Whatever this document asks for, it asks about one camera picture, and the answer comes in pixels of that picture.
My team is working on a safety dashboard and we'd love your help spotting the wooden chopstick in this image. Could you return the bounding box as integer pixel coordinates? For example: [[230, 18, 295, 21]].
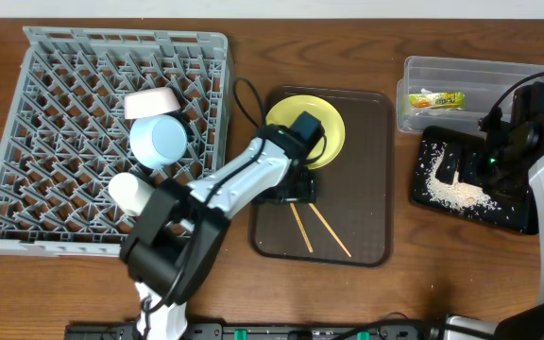
[[290, 203, 314, 253], [308, 203, 352, 258]]

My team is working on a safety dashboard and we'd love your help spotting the rice and shell waste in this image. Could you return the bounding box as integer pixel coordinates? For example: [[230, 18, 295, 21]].
[[411, 140, 518, 220]]

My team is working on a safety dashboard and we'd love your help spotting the green snack wrapper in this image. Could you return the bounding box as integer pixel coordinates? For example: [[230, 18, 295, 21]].
[[408, 92, 465, 109]]

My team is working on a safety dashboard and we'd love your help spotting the light blue bowl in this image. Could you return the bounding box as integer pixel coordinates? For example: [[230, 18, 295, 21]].
[[129, 115, 188, 169]]

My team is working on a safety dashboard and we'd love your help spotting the white cup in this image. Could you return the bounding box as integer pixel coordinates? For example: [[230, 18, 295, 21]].
[[108, 173, 154, 217]]

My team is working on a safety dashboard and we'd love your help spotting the pink small bowl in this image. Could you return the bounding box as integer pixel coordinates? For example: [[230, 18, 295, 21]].
[[124, 87, 180, 120]]

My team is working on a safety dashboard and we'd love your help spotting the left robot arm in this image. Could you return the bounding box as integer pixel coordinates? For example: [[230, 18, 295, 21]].
[[119, 111, 327, 339]]

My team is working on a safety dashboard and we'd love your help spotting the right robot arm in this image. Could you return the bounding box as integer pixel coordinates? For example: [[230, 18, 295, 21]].
[[433, 78, 544, 339]]

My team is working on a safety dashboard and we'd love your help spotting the black waste tray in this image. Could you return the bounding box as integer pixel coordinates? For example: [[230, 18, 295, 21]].
[[410, 127, 538, 235]]

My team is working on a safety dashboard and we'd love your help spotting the brown serving tray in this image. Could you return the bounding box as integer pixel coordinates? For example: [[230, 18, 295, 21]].
[[249, 86, 395, 267]]

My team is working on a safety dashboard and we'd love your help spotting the yellow round plate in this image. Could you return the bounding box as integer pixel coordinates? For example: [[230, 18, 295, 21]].
[[266, 94, 346, 169]]

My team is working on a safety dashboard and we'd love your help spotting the clear plastic bin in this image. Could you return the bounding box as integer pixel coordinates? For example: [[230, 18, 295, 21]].
[[396, 56, 544, 137]]

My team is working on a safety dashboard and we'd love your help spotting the grey plastic dish rack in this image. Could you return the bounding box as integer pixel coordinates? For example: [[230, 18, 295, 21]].
[[0, 26, 234, 257]]

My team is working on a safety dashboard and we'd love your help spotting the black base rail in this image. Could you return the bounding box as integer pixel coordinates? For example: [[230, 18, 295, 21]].
[[63, 322, 430, 340]]

